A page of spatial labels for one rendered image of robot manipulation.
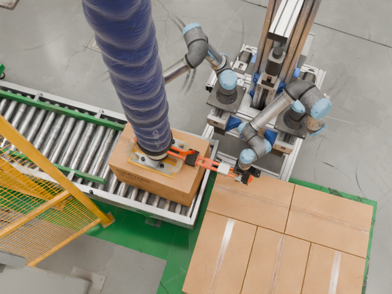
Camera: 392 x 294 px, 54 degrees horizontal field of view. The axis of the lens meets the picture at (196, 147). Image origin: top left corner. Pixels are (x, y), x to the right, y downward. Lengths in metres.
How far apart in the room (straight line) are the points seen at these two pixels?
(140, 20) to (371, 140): 3.05
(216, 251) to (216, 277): 0.18
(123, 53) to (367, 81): 3.24
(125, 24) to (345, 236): 2.29
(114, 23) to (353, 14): 3.76
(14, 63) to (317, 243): 3.45
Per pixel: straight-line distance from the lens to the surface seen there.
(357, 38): 4.64
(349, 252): 3.08
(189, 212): 2.93
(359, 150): 3.97
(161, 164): 2.57
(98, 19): 1.36
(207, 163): 2.46
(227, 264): 2.88
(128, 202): 2.95
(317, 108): 2.08
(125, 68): 1.56
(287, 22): 1.85
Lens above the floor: 3.41
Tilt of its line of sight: 68 degrees down
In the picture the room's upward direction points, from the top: 2 degrees counter-clockwise
